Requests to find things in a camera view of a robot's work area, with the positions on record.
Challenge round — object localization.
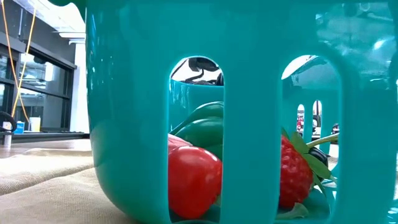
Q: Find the dark green toy pepper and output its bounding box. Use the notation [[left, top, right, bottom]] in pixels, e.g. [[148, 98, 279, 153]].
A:
[[169, 101, 224, 161]]

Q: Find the pink toy peach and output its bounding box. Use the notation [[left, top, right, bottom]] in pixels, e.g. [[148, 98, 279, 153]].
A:
[[167, 133, 193, 153]]

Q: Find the red toy tomato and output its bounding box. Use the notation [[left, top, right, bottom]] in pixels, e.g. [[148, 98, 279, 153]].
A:
[[167, 145, 223, 220]]

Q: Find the red toy strawberry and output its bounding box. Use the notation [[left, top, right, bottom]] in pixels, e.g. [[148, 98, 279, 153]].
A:
[[277, 126, 340, 209]]

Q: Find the white cup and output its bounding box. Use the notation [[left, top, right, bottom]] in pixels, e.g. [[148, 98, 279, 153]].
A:
[[29, 116, 41, 133]]

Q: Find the brown paper mat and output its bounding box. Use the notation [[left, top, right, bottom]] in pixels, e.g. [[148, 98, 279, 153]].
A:
[[0, 147, 141, 224]]

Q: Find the teal basket with orange handles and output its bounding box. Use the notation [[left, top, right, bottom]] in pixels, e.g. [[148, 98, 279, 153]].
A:
[[48, 0, 398, 224]]

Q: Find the black window frame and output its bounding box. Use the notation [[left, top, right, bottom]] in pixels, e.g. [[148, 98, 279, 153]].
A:
[[0, 30, 77, 133]]

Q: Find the black metal table frame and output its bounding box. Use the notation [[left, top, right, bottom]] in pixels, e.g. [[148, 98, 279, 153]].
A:
[[0, 132, 91, 144]]

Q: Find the yellow cable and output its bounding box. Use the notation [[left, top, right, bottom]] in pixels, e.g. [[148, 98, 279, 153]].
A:
[[0, 0, 37, 123]]

